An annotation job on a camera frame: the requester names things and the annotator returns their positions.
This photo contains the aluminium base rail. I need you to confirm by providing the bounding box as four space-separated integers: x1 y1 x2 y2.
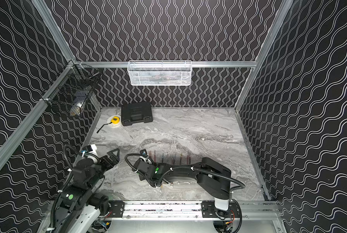
39 199 288 233

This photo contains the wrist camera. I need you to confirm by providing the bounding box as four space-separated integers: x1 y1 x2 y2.
140 149 149 158
80 144 97 155

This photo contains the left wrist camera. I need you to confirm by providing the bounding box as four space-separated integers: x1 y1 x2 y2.
80 144 97 155

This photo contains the black wire wall basket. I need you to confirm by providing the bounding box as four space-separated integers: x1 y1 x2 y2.
43 62 101 117

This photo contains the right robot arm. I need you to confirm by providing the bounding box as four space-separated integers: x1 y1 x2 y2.
124 150 246 219

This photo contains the white mesh wall basket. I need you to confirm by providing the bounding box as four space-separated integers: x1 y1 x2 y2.
127 60 193 86

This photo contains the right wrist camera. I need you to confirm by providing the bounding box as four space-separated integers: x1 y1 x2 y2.
140 149 149 158

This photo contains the yellow tape measure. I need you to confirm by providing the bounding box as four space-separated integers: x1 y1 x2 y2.
96 115 122 134

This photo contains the black plastic tool case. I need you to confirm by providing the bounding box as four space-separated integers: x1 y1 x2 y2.
121 102 153 126

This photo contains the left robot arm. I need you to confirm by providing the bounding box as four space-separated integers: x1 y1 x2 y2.
46 145 120 233

